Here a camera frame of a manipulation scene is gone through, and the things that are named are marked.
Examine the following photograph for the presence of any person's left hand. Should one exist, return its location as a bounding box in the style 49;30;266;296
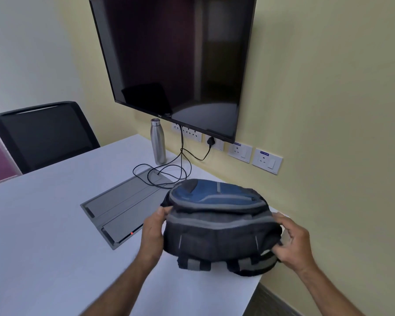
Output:
140;206;173;264

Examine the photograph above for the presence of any person's right hand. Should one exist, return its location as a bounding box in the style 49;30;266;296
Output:
271;212;313;273

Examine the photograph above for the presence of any black grey backpack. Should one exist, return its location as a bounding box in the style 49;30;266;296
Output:
160;179;284;277

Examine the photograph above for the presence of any person's left forearm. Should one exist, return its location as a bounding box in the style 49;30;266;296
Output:
80;255;158;316

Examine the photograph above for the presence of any person's right forearm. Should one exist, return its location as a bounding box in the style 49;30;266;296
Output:
296;261;366;316

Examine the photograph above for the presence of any white socket plate blue label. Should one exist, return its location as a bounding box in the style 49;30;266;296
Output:
251;147;284;176
227;141;253;164

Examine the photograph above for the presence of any steel water bottle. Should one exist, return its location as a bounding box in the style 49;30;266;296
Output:
150;118;168;165

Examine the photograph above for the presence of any black mesh back chair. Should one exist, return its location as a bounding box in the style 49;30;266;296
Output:
0;101;101;175

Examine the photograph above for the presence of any black television screen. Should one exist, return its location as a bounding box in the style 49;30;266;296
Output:
89;0;258;144

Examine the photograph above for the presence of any grey table cable box lid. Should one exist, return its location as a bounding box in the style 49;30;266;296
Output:
80;167;175;251

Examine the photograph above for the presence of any black coiled cable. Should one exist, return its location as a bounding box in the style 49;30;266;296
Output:
133;126;191;190

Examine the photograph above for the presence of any black power cable with plug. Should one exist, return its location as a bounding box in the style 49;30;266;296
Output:
181;136;216;162

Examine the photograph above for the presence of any white wall switch plate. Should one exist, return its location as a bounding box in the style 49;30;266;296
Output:
204;134;225;152

